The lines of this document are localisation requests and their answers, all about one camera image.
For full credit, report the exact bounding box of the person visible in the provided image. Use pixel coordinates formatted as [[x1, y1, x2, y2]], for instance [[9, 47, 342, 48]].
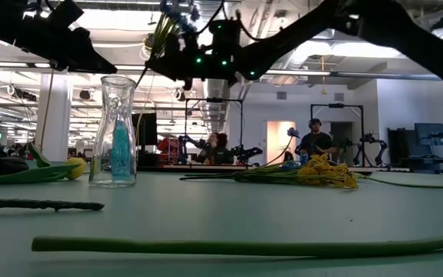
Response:
[[195, 132, 235, 165], [295, 118, 338, 162]]

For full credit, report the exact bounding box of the long light green stem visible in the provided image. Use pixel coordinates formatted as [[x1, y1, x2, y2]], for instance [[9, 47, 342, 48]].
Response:
[[31, 232, 443, 259]]

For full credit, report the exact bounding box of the grey computer monitor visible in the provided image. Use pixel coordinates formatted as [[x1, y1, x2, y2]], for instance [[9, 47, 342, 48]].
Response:
[[414, 122, 443, 146]]

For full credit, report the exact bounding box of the black rounded object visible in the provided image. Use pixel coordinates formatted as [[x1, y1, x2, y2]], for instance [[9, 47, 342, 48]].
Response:
[[0, 156, 31, 178]]

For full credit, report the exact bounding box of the clear glass vase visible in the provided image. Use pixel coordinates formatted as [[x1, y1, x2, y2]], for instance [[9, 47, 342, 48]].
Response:
[[88, 75, 138, 189]]

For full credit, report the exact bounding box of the black computer monitor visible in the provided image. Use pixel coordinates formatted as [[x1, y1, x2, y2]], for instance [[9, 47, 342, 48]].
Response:
[[387, 128, 417, 162]]

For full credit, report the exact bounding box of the black flat panel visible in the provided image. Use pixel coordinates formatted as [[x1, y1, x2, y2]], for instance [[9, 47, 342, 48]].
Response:
[[132, 112, 158, 146]]

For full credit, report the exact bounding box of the red cart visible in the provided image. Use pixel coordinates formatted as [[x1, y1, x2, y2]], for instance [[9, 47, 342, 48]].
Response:
[[157, 136, 180, 165]]

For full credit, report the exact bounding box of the wooden workbench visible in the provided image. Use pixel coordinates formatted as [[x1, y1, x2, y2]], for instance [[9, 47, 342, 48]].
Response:
[[136, 163, 413, 173]]

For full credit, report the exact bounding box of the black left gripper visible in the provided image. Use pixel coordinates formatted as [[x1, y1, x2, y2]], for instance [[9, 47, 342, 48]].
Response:
[[13, 0, 118, 75]]

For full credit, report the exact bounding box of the black frame rig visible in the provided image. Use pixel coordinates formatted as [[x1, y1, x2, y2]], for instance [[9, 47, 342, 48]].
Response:
[[309, 102, 365, 167], [185, 97, 245, 157]]

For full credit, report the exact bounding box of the yellow flower bunch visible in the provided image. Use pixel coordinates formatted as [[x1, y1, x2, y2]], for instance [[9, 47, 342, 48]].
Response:
[[0, 196, 105, 212], [178, 152, 360, 191]]

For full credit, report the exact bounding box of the white building column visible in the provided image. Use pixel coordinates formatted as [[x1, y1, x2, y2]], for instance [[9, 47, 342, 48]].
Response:
[[38, 72, 73, 162]]

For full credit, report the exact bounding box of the yellow rose stem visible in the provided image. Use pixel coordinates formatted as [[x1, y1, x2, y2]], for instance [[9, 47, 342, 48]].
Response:
[[0, 141, 88, 185]]

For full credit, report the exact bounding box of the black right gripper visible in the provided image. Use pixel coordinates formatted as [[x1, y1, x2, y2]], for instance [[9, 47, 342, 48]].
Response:
[[146, 18, 245, 92]]

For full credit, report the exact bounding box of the green table mat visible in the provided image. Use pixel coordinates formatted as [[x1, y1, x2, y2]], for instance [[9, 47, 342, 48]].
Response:
[[0, 159, 443, 277]]

